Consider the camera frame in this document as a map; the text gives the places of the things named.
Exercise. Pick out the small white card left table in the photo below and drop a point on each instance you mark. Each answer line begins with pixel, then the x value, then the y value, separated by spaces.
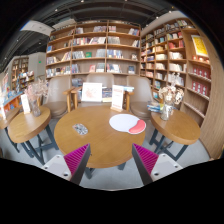
pixel 25 104

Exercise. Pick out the white sign on wooden stand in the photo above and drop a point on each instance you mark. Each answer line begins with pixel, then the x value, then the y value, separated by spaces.
pixel 117 97

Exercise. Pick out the central wooden bookshelf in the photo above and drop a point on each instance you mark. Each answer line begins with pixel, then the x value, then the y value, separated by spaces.
pixel 94 47

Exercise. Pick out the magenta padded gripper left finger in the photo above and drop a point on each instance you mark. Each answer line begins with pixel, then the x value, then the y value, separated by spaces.
pixel 70 167

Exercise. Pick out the stack of books on chair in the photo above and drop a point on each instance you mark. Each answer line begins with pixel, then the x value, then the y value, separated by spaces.
pixel 154 106

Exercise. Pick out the beige armchair left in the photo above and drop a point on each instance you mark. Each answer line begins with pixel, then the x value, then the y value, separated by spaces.
pixel 59 96

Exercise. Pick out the beige armchair right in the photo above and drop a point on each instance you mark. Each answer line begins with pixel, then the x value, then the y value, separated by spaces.
pixel 142 95

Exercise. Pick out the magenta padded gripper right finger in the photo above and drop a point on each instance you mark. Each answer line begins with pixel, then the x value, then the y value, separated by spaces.
pixel 152 166

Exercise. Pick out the round wooden left side table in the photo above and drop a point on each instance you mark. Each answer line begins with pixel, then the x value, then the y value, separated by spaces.
pixel 24 127

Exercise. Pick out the white square display card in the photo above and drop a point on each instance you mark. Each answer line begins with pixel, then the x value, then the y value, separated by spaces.
pixel 91 92

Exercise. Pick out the patterned computer mouse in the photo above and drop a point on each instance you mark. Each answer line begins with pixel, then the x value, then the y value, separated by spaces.
pixel 80 129

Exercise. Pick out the far left bookshelf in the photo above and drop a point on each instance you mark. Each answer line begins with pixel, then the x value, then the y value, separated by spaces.
pixel 21 76

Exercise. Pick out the yellow framed poster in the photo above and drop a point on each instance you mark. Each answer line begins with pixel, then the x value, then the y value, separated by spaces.
pixel 199 46

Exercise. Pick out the glass vase with pink flowers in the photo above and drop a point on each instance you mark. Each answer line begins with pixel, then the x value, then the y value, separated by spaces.
pixel 34 92

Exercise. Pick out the round wooden right side table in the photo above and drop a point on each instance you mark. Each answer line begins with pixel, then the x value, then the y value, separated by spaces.
pixel 179 128

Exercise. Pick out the right wooden bookshelf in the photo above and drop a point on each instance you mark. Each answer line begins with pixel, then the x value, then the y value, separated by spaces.
pixel 167 48

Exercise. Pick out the glass vase with white flowers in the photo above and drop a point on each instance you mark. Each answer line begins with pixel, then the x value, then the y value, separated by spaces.
pixel 171 96

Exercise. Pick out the round wooden table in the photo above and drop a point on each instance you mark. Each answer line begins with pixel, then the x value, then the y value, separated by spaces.
pixel 24 127
pixel 179 128
pixel 109 147

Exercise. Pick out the round wooden centre table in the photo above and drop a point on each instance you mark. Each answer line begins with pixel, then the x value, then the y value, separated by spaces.
pixel 109 147

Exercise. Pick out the white mouse pad red rest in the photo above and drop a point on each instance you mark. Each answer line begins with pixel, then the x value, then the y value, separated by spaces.
pixel 127 123

